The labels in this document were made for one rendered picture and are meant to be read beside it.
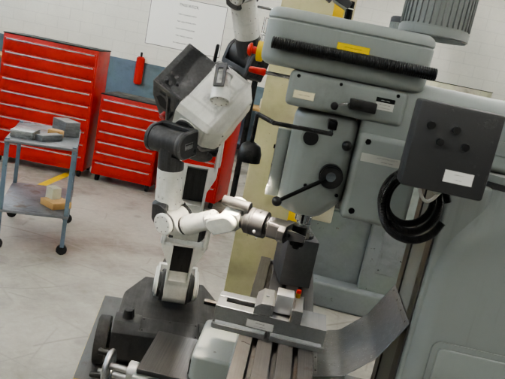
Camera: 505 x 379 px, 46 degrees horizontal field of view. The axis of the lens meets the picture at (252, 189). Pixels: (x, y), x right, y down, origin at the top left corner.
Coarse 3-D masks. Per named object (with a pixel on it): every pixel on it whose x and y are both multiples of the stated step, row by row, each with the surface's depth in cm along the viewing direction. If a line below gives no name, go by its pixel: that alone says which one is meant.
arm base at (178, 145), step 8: (152, 128) 199; (176, 128) 201; (184, 128) 200; (192, 128) 200; (144, 136) 198; (184, 136) 194; (192, 136) 198; (144, 144) 200; (176, 144) 193; (184, 144) 195; (192, 144) 199; (176, 152) 193; (184, 152) 196; (192, 152) 201
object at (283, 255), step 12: (312, 240) 225; (276, 252) 243; (288, 252) 223; (300, 252) 223; (312, 252) 223; (276, 264) 238; (288, 264) 224; (300, 264) 224; (312, 264) 224; (288, 276) 225; (300, 276) 225
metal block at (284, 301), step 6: (282, 288) 185; (282, 294) 180; (288, 294) 181; (294, 294) 182; (276, 300) 180; (282, 300) 180; (288, 300) 180; (276, 306) 181; (282, 306) 180; (288, 306) 180; (276, 312) 181; (282, 312) 181; (288, 312) 181
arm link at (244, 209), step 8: (224, 200) 189; (232, 200) 189; (240, 200) 188; (232, 208) 191; (240, 208) 188; (248, 208) 187; (256, 208) 190; (240, 216) 189; (248, 216) 187; (240, 224) 190; (248, 224) 187; (248, 232) 189
